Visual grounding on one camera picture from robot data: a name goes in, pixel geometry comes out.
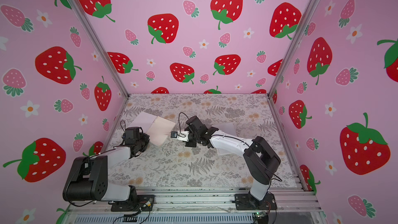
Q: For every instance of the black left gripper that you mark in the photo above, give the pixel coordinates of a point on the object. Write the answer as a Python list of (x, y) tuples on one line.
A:
[(143, 149)]

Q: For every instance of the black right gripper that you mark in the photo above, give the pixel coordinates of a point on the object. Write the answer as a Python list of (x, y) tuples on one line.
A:
[(191, 138)]

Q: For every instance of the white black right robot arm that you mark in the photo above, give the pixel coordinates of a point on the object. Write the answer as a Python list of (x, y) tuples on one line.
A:
[(261, 160)]

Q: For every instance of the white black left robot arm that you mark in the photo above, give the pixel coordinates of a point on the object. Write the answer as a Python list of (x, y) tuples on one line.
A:
[(88, 177)]

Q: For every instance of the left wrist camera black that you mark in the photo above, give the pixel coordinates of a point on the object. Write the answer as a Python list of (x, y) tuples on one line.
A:
[(132, 135)]

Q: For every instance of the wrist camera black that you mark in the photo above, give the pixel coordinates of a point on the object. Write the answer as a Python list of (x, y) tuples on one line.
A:
[(194, 124), (132, 135)]

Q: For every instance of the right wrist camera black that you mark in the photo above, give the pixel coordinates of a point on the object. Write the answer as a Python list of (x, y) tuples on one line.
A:
[(194, 124)]

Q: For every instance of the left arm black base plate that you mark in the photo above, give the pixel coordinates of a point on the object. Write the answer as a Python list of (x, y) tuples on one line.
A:
[(140, 203)]

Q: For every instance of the aluminium rail base frame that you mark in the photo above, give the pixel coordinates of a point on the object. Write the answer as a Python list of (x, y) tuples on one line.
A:
[(203, 206)]

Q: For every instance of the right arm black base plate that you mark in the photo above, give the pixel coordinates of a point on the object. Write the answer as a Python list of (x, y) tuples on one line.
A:
[(255, 201)]

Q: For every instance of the aluminium corner post left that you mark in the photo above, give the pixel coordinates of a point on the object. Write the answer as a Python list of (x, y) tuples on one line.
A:
[(96, 42)]

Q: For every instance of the aluminium corner post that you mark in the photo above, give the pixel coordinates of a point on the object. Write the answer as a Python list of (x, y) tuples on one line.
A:
[(306, 17), (96, 42)]

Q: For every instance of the aluminium corner post right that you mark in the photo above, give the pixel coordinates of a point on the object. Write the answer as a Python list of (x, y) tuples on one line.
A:
[(306, 17)]

